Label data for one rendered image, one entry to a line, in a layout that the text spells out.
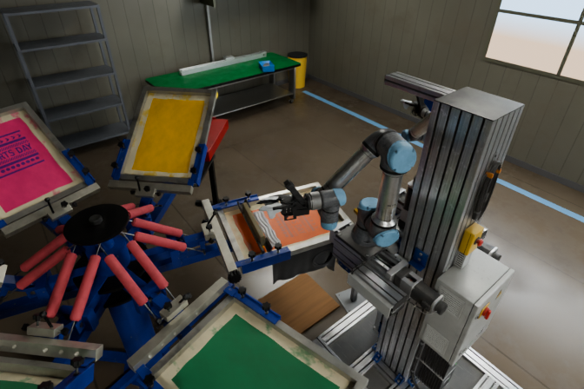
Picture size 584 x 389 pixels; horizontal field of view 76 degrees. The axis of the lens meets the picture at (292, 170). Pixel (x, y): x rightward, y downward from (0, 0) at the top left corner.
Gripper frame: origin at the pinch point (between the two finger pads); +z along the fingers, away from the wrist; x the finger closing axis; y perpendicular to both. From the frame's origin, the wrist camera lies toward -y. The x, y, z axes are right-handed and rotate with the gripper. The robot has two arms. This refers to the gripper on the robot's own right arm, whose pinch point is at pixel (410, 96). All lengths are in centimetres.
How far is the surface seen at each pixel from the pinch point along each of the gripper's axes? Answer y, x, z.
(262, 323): 56, -125, -95
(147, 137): 13, -181, 50
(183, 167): 28, -158, 22
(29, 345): 23, -217, -99
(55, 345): 23, -206, -102
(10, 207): 16, -259, 0
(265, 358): 56, -126, -113
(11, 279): 26, -243, -53
